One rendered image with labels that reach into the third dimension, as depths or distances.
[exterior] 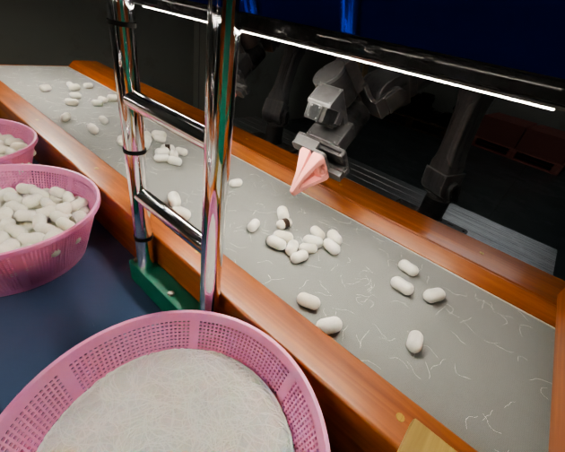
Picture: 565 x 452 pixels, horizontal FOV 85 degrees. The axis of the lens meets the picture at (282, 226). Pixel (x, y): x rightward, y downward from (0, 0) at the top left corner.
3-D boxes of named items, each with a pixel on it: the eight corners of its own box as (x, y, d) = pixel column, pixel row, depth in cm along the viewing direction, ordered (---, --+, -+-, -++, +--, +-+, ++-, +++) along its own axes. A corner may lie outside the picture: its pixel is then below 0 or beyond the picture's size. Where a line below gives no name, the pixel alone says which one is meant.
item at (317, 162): (297, 189, 50) (330, 146, 52) (265, 172, 53) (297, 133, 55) (306, 208, 56) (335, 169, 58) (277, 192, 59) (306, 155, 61)
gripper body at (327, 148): (339, 159, 50) (365, 126, 52) (291, 137, 55) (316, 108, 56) (344, 180, 56) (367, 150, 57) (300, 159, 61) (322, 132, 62)
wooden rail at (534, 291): (102, 103, 148) (96, 60, 138) (524, 355, 63) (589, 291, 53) (74, 105, 140) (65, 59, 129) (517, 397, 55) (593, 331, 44)
